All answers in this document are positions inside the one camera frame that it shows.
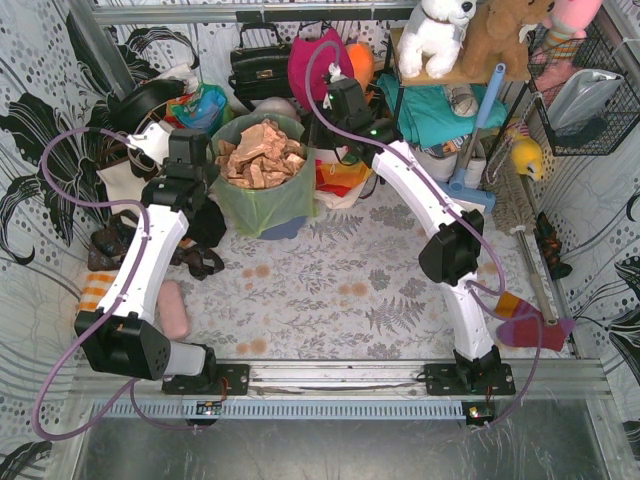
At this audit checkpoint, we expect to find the green plastic trash bag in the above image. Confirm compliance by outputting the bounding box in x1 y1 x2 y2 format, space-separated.
212 113 316 238

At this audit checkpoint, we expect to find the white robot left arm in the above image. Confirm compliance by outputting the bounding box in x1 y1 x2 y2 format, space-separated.
74 123 219 395

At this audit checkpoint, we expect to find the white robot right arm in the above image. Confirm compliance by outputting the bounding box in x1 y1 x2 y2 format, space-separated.
325 78 515 395

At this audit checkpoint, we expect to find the colourful striped bag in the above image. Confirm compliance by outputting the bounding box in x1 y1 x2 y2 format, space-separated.
164 84 234 137

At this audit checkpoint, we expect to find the magenta cloth bag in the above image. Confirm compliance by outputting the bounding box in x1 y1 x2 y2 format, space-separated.
287 27 354 111

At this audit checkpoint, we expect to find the cream canvas tote bag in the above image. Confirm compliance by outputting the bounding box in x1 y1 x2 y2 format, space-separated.
97 162 147 202

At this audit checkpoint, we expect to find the crumpled brown paper trash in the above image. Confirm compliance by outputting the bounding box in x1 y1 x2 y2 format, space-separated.
214 119 306 190

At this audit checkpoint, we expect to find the blue trash bin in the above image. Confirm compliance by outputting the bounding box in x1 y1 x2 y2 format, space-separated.
259 216 308 241

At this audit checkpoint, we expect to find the orange plush toy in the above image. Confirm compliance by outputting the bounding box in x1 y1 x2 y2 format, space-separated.
346 42 375 90

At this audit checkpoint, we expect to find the black round hat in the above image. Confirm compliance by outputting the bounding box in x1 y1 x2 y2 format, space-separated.
109 79 186 133

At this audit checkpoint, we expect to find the teal folded towel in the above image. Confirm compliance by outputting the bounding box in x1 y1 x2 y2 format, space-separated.
377 74 507 147

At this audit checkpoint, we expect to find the black leather handbag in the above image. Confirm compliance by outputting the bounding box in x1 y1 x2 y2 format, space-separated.
228 22 294 111

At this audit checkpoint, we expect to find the white husky plush dog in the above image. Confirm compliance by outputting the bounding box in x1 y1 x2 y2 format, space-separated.
399 0 477 78

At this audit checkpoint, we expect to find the small wooden shelf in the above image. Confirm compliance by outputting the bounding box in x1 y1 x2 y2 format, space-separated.
384 28 530 126

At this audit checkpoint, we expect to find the orange checkered cloth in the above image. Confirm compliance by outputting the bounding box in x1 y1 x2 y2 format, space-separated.
71 271 117 324

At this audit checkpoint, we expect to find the pink pencil case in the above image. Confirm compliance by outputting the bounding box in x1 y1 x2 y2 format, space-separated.
157 281 190 340

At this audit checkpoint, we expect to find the brown plush dog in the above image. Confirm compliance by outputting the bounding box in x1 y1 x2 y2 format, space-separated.
461 0 555 80

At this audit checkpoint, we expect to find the yellow plush duck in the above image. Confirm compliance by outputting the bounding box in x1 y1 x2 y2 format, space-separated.
507 124 543 181

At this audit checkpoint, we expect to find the beige chenille mop head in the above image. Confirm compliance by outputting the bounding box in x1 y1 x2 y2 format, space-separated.
490 165 535 234

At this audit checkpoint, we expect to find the pink plush toy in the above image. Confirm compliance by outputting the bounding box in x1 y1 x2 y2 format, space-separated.
540 0 602 58

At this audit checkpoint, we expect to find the silver pouch in basket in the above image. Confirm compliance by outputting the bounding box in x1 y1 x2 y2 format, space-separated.
547 69 624 130

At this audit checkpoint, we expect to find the striped red purple sock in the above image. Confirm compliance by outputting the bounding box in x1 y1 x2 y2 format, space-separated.
495 292 575 352

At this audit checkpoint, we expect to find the metal mop pole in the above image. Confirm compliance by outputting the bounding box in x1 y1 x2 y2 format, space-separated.
510 173 558 326

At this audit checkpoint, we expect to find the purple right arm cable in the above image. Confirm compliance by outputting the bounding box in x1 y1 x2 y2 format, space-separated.
304 40 544 429

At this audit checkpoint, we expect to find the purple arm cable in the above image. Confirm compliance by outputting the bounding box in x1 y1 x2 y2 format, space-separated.
304 40 544 429
32 127 216 441

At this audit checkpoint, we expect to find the black wire basket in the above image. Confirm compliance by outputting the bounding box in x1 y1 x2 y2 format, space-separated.
528 24 639 156

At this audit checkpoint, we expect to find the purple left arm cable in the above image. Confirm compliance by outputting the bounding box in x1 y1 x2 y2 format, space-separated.
32 127 216 441

